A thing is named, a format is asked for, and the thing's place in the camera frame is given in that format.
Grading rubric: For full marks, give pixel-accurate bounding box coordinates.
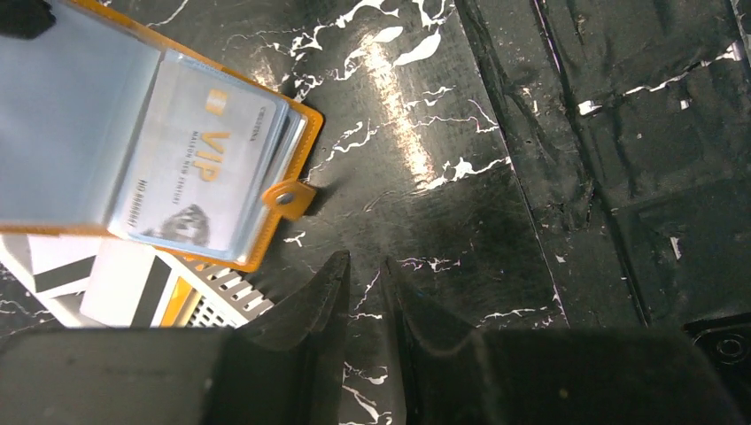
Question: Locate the orange leather card holder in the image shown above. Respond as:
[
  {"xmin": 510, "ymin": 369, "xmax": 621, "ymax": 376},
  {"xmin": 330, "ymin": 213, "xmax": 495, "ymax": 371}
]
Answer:
[{"xmin": 1, "ymin": 1, "xmax": 323, "ymax": 271}]

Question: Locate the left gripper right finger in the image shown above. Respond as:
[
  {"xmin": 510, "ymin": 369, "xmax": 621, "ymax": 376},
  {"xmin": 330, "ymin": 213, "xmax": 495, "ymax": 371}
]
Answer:
[{"xmin": 380, "ymin": 259, "xmax": 745, "ymax": 424}]

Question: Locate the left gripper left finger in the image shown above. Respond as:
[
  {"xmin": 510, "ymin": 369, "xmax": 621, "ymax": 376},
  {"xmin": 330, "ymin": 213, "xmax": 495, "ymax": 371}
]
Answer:
[{"xmin": 1, "ymin": 251, "xmax": 351, "ymax": 424}]

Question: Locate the white patterned card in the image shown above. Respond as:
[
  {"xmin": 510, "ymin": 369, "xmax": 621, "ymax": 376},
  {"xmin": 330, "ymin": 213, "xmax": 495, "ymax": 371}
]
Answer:
[{"xmin": 109, "ymin": 50, "xmax": 290, "ymax": 259}]

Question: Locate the white striped card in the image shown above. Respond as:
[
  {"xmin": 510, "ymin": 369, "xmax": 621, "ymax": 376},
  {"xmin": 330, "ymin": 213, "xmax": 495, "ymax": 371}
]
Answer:
[
  {"xmin": 28, "ymin": 236, "xmax": 102, "ymax": 298},
  {"xmin": 80, "ymin": 239, "xmax": 176, "ymax": 328}
]

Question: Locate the white plastic basket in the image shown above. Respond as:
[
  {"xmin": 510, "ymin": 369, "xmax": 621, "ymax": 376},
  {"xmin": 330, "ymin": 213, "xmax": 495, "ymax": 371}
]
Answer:
[{"xmin": 1, "ymin": 234, "xmax": 273, "ymax": 328}]

